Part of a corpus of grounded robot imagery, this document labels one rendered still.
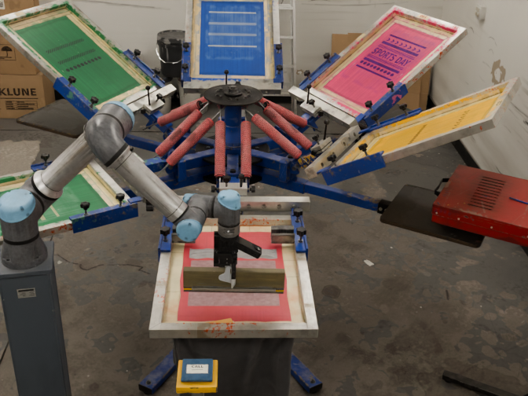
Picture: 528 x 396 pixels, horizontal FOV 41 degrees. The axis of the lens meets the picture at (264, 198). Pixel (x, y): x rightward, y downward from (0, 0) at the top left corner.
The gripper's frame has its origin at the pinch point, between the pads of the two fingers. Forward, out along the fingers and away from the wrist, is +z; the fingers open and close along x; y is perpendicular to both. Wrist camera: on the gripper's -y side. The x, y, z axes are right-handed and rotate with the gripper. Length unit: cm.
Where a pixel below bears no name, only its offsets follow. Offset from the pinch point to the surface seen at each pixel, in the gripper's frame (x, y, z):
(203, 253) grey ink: -38.0, 11.9, 13.3
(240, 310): -1.1, -2.4, 13.8
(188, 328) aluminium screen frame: 13.4, 15.6, 10.4
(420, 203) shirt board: -83, -89, 14
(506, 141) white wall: -256, -200, 57
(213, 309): -2.0, 7.3, 13.9
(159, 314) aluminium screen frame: 5.6, 26.2, 10.5
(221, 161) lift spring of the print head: -96, 6, -1
